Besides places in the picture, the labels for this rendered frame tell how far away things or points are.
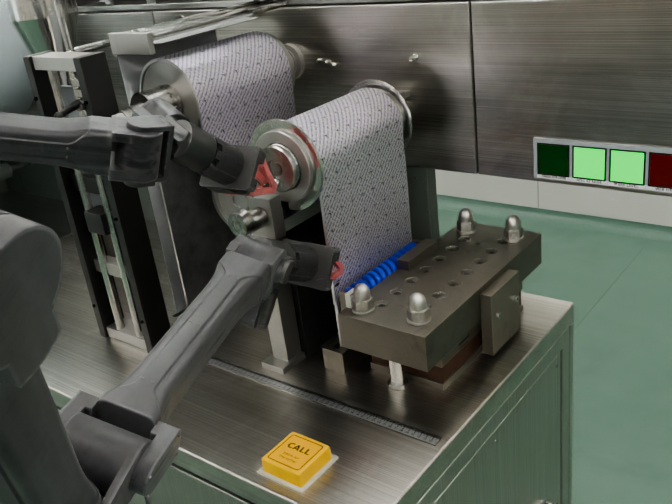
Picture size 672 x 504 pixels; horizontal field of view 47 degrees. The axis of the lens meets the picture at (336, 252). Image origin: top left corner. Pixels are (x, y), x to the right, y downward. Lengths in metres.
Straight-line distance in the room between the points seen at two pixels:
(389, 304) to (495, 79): 0.42
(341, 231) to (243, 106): 0.30
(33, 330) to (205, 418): 0.84
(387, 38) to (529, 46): 0.27
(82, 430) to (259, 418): 0.52
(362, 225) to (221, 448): 0.42
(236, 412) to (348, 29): 0.72
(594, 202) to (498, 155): 2.65
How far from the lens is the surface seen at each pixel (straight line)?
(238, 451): 1.17
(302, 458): 1.10
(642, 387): 2.85
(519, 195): 4.15
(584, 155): 1.30
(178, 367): 0.82
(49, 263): 0.42
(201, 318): 0.89
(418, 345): 1.13
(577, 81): 1.28
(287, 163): 1.17
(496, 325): 1.28
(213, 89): 1.33
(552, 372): 1.45
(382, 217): 1.33
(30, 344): 0.43
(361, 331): 1.19
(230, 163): 1.09
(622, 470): 2.50
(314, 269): 1.15
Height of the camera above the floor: 1.61
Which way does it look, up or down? 24 degrees down
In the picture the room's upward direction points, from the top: 7 degrees counter-clockwise
